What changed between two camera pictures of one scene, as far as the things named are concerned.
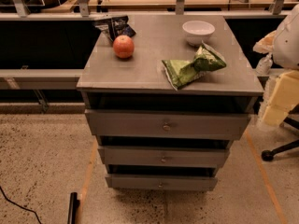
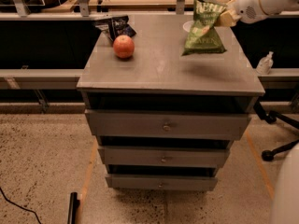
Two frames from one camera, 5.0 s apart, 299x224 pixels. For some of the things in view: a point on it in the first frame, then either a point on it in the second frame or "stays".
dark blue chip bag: [115, 27] stays
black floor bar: [75, 203] stays
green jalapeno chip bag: [180, 72] -> [205, 37]
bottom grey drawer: [161, 183] stays
